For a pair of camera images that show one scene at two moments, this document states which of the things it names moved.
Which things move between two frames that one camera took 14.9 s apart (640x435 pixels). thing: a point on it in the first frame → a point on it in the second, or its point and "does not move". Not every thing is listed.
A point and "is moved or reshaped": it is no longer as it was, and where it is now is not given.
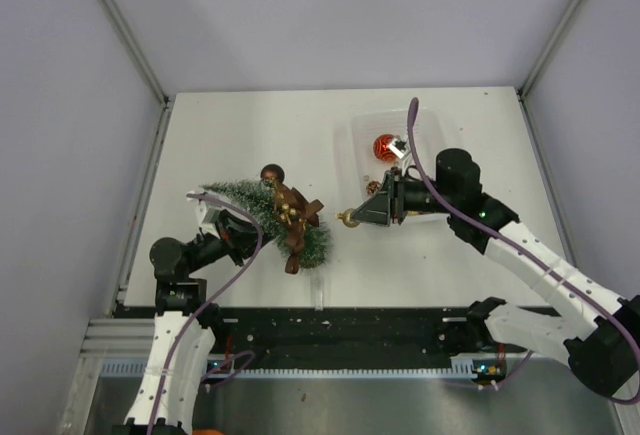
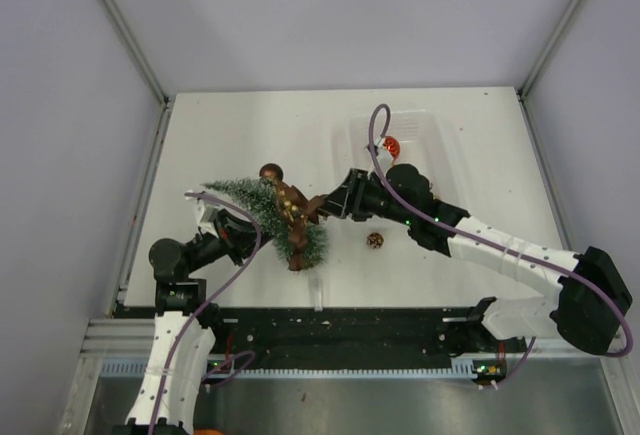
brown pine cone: [372, 187] is moved or reshaped
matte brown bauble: [273, 171] does not move
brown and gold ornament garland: [295, 213] does not move
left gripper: [243, 245] does not move
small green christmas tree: [257, 200] does not move
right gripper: [377, 210] → [348, 200]
